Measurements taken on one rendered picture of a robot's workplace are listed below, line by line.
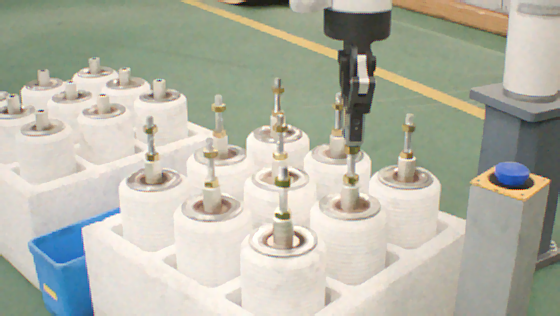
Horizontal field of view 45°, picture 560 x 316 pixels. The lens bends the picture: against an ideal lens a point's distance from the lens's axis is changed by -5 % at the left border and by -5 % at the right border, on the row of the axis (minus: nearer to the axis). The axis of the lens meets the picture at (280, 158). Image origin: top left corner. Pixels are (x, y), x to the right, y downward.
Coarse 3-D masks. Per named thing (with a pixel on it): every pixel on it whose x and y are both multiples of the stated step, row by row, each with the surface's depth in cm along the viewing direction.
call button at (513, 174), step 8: (496, 168) 78; (504, 168) 78; (512, 168) 78; (520, 168) 78; (504, 176) 77; (512, 176) 76; (520, 176) 76; (528, 176) 77; (512, 184) 77; (520, 184) 77
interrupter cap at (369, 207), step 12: (336, 192) 90; (360, 192) 90; (324, 204) 87; (336, 204) 87; (360, 204) 87; (372, 204) 87; (336, 216) 84; (348, 216) 84; (360, 216) 84; (372, 216) 84
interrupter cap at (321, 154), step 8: (328, 144) 105; (312, 152) 102; (320, 152) 102; (328, 152) 103; (360, 152) 102; (320, 160) 100; (328, 160) 100; (336, 160) 100; (344, 160) 100; (360, 160) 100
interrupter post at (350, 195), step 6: (342, 186) 85; (348, 186) 85; (354, 186) 85; (342, 192) 86; (348, 192) 85; (354, 192) 85; (342, 198) 86; (348, 198) 85; (354, 198) 85; (342, 204) 86; (348, 204) 86; (354, 204) 86
